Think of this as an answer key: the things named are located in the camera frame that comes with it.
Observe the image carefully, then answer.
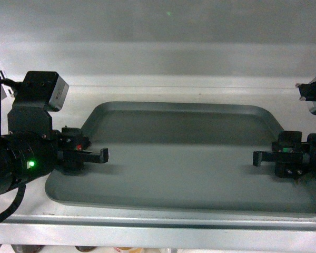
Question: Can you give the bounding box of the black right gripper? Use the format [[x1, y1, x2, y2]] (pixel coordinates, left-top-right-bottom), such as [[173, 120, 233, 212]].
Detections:
[[252, 131, 309, 177]]

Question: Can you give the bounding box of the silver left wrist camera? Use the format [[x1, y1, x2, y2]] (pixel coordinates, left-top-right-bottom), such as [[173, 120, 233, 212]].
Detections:
[[48, 72, 69, 112]]

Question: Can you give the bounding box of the grey rectangular serving tray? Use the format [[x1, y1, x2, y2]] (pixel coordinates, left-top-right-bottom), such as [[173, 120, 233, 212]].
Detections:
[[45, 102, 316, 215]]

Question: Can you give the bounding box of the white top shelf board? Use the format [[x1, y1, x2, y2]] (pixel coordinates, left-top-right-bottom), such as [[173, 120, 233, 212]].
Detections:
[[0, 74, 316, 252]]

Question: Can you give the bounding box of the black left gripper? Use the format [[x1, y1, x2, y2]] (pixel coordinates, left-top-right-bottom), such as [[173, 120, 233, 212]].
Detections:
[[54, 126, 108, 174]]

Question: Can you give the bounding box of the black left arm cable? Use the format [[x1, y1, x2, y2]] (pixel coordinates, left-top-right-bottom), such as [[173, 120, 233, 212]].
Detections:
[[0, 183, 26, 230]]

